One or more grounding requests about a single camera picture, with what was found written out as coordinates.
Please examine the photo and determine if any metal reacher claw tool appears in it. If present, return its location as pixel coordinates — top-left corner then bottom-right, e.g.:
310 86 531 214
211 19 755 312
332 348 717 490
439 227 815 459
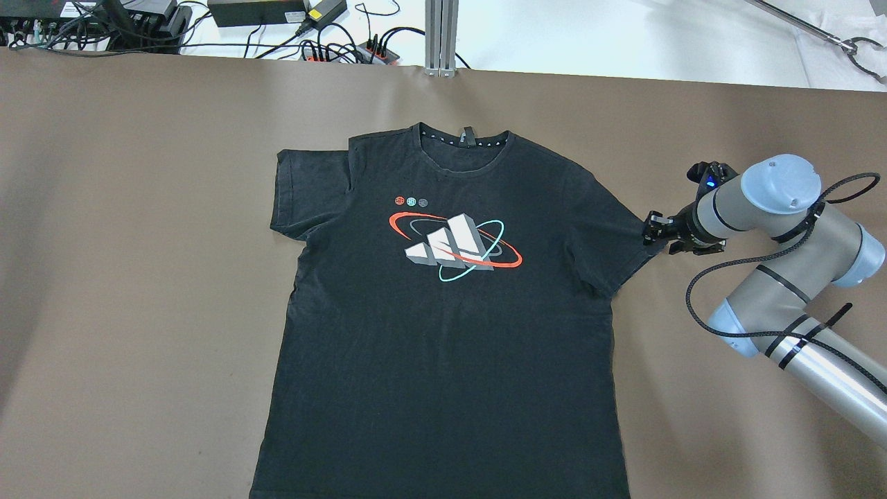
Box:
746 1 886 85

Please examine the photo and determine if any black graphic t-shirt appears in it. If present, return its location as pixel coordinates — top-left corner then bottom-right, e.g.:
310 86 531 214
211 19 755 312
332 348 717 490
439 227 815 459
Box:
249 123 659 498

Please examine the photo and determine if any red black power strip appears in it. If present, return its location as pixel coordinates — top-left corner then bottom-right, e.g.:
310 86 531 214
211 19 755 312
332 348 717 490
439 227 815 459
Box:
297 39 400 65

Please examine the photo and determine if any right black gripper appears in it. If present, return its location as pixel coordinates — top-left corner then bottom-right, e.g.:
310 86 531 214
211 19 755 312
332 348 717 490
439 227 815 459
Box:
641 201 726 256

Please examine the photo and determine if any aluminium frame post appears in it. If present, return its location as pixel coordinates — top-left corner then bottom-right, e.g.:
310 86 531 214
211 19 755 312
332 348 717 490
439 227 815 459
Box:
424 0 459 77

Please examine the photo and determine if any black power adapter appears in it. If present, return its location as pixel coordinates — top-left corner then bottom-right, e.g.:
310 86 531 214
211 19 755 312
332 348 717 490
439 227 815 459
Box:
207 1 308 28

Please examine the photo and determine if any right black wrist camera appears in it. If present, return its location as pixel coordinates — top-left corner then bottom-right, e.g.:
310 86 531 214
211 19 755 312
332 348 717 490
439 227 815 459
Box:
685 161 739 197

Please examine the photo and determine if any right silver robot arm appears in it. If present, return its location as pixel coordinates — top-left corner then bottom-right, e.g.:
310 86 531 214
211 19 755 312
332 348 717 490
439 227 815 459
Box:
642 154 886 446

